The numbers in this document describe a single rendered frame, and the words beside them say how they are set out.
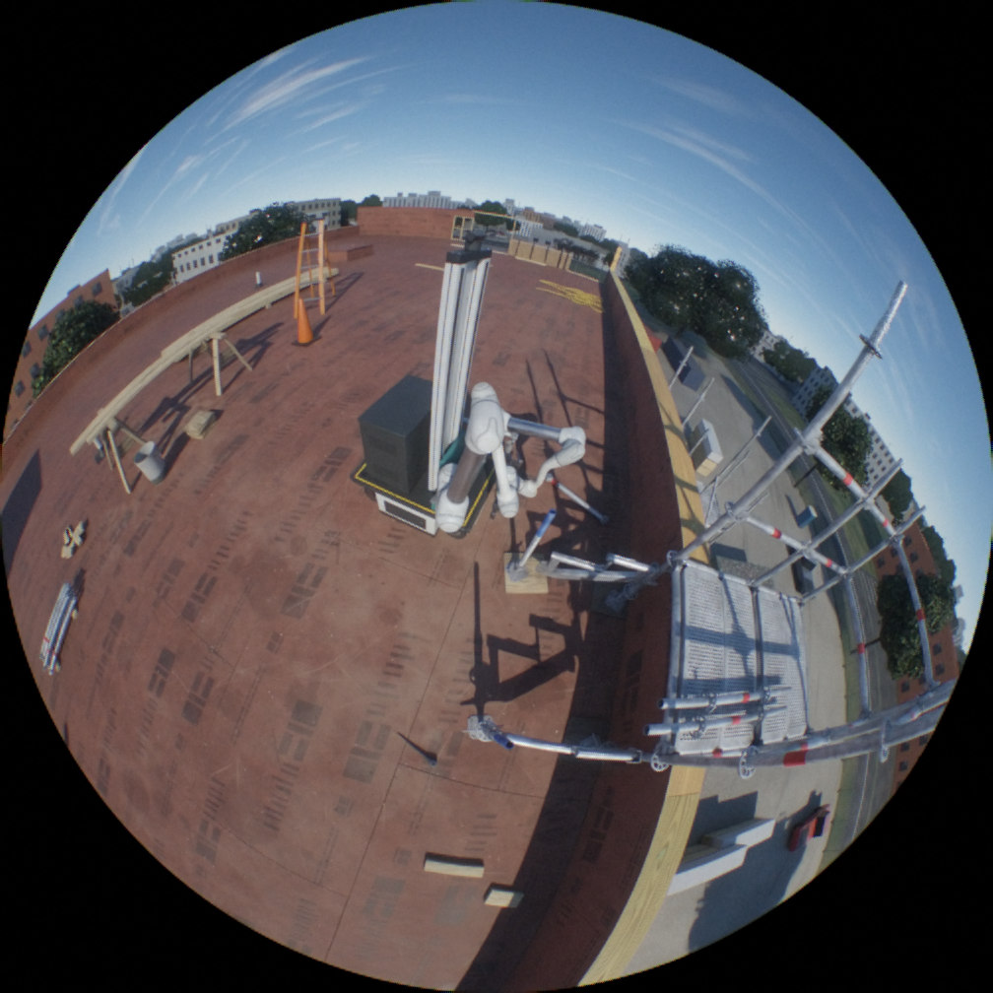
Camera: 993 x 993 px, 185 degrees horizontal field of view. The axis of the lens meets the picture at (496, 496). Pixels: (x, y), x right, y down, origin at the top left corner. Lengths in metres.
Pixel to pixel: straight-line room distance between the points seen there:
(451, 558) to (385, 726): 1.22
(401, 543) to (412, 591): 0.37
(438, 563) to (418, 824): 1.77
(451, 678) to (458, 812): 0.89
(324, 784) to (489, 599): 1.67
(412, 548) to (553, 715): 1.48
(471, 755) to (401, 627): 0.92
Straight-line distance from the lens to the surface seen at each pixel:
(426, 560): 2.17
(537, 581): 2.21
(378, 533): 2.29
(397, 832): 2.21
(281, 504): 2.69
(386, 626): 2.04
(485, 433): 1.14
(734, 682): 1.96
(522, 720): 2.05
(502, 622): 2.07
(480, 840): 2.23
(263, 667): 2.27
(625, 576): 2.02
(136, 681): 3.18
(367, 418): 1.82
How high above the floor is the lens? 1.97
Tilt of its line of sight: 52 degrees down
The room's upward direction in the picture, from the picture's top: 17 degrees clockwise
